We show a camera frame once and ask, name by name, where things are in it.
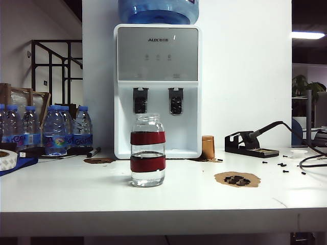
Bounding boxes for glass bottle with red bands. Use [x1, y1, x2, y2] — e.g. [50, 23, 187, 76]
[130, 113, 166, 187]

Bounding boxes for blue chair back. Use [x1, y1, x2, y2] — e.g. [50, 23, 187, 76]
[292, 117, 303, 147]

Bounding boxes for gold brown cylindrical can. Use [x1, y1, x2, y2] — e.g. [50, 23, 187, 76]
[201, 135, 216, 159]

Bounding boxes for dark chunks on paper disc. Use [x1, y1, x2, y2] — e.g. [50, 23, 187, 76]
[223, 175, 251, 186]

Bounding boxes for black metal stair railing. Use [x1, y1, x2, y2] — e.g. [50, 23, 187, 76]
[31, 39, 84, 106]

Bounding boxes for dark equipment on desk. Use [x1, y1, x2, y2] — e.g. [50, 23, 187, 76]
[311, 127, 327, 148]

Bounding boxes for blue flat board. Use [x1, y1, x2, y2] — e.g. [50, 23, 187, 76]
[0, 157, 39, 177]

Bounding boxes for brown patch with black screws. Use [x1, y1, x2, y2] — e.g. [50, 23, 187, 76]
[214, 171, 262, 188]

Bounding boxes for grey vertical post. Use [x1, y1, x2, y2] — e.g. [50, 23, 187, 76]
[306, 89, 313, 146]

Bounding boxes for wooden frame with plastic sheet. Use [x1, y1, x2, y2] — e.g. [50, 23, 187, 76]
[0, 82, 52, 123]

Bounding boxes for black soldering iron cable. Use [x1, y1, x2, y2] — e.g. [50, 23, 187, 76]
[280, 121, 327, 168]

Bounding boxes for blue water jug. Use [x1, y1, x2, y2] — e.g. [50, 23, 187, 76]
[118, 0, 200, 25]

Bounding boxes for dark brown flat patch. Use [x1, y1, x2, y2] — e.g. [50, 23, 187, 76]
[83, 157, 116, 164]

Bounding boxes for white AUX water dispenser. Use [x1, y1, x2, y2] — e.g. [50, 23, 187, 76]
[113, 23, 203, 159]

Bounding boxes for black box with white label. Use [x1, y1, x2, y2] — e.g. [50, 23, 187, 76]
[18, 147, 45, 158]

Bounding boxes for blue cap plastic water bottle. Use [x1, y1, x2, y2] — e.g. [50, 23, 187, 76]
[73, 105, 93, 149]
[22, 105, 41, 148]
[5, 104, 25, 148]
[0, 103, 8, 143]
[60, 105, 75, 150]

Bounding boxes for white tape roll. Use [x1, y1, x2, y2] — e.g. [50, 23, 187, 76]
[0, 149, 19, 172]

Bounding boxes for large blue cap water bottle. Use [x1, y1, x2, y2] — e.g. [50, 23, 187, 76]
[42, 105, 67, 156]

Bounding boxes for black soldering iron stand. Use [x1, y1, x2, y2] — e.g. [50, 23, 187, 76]
[224, 131, 280, 158]

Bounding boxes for rectangular ceiling light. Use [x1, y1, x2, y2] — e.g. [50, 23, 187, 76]
[291, 31, 326, 40]

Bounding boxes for black soldering iron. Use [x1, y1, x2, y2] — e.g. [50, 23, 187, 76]
[242, 120, 285, 144]

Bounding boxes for green potted plant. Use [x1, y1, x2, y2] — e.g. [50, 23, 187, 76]
[292, 74, 327, 99]

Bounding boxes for black marker pen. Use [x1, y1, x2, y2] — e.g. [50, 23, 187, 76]
[86, 146, 102, 158]

